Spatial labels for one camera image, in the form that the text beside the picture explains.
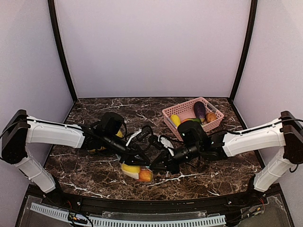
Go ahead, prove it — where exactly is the yellow toy fruit front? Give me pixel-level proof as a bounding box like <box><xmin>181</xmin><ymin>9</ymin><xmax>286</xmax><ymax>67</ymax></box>
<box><xmin>121</xmin><ymin>164</ymin><xmax>141</xmax><ymax>173</ymax></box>

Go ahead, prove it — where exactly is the small yellow toy lemon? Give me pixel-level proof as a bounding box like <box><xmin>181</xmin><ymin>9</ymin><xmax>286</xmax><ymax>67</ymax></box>
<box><xmin>116</xmin><ymin>130</ymin><xmax>124</xmax><ymax>138</ymax></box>

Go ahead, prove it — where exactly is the clear zip bag yellow slider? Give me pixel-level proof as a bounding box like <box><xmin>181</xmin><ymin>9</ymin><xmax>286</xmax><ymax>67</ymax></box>
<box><xmin>83</xmin><ymin>137</ymin><xmax>111</xmax><ymax>156</ymax></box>

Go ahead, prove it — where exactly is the large yellow toy fruit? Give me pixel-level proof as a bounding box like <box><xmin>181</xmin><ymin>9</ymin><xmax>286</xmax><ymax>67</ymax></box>
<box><xmin>88</xmin><ymin>147</ymin><xmax>106</xmax><ymax>153</ymax></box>

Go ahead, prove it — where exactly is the red orange toy mango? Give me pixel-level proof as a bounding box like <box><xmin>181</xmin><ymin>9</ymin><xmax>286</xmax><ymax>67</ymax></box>
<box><xmin>138</xmin><ymin>169</ymin><xmax>153</xmax><ymax>183</ymax></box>

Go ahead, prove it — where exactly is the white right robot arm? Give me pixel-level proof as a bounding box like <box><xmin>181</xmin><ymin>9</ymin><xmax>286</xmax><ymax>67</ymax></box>
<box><xmin>150</xmin><ymin>111</ymin><xmax>303</xmax><ymax>192</ymax></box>

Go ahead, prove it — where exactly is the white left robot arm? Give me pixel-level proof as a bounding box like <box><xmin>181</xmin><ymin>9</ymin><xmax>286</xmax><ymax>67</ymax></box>
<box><xmin>0</xmin><ymin>110</ymin><xmax>151</xmax><ymax>194</ymax></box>

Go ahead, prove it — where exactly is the green orange toy mango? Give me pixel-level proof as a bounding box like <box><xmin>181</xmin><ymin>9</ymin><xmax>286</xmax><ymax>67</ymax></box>
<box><xmin>182</xmin><ymin>118</ymin><xmax>201</xmax><ymax>123</ymax></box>

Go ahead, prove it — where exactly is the yellow toy banana piece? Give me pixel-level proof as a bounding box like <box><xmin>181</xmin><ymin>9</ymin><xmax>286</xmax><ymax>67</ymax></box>
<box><xmin>170</xmin><ymin>114</ymin><xmax>181</xmax><ymax>127</ymax></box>

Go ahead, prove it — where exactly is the brown toy potato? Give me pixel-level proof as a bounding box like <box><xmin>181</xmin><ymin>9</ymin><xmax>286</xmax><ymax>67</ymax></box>
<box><xmin>205</xmin><ymin>112</ymin><xmax>217</xmax><ymax>123</ymax></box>

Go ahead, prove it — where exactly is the dark purple toy fruit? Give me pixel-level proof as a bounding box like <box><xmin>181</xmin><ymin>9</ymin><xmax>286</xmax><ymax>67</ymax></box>
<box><xmin>194</xmin><ymin>101</ymin><xmax>206</xmax><ymax>121</ymax></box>

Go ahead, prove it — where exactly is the pink perforated plastic basket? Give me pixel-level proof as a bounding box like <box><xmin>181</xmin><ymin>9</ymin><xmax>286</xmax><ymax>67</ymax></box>
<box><xmin>162</xmin><ymin>96</ymin><xmax>224</xmax><ymax>142</ymax></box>

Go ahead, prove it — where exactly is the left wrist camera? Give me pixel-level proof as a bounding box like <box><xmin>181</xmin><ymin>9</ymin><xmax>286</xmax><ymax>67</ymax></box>
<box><xmin>126</xmin><ymin>125</ymin><xmax>153</xmax><ymax>147</ymax></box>

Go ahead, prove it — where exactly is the white slotted cable duct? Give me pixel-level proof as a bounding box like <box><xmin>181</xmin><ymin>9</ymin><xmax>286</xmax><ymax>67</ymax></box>
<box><xmin>30</xmin><ymin>202</ymin><xmax>226</xmax><ymax>227</ymax></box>

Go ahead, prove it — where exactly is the black front frame rail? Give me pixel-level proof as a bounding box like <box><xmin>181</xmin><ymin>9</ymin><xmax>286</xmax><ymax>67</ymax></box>
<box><xmin>21</xmin><ymin>184</ymin><xmax>285</xmax><ymax>216</ymax></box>

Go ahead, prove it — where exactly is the black left corner frame post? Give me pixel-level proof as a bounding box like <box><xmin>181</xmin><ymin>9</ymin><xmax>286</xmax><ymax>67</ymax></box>
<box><xmin>47</xmin><ymin>0</ymin><xmax>78</xmax><ymax>103</ymax></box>

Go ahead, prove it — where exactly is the black corner frame post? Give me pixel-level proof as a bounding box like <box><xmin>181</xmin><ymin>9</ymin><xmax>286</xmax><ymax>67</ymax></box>
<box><xmin>47</xmin><ymin>0</ymin><xmax>78</xmax><ymax>103</ymax></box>
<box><xmin>229</xmin><ymin>0</ymin><xmax>258</xmax><ymax>103</ymax></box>

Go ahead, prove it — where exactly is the black right corner frame post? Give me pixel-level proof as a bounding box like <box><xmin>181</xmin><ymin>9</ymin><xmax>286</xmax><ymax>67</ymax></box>
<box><xmin>229</xmin><ymin>0</ymin><xmax>258</xmax><ymax>103</ymax></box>

